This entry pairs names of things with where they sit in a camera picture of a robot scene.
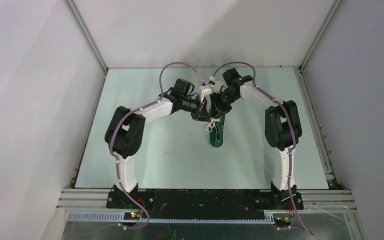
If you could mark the green canvas sneaker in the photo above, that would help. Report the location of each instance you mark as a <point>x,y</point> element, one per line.
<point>216,137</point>

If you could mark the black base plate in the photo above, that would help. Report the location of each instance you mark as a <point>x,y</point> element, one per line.
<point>202,204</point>

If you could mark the grey slotted cable duct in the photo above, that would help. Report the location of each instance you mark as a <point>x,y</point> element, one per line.
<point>121,217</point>

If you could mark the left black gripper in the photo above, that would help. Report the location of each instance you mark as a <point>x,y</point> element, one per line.
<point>200,114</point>

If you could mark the controller board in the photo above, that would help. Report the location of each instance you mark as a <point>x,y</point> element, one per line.
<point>132,216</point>
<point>284,222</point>

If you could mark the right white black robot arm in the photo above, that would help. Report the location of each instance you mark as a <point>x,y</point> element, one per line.
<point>282,128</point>

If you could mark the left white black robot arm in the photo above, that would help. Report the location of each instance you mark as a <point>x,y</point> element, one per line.
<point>124,134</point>

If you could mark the left controller board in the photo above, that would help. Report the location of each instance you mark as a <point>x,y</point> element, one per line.
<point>132,216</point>

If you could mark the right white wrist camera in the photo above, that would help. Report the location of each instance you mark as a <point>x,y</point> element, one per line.
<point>215,84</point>

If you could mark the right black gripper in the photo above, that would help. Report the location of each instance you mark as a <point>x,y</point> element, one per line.
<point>217,107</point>

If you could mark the right controller board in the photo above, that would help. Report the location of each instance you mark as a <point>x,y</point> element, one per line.
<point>284,222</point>

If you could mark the white shoelace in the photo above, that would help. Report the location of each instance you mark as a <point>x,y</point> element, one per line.
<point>215,123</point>

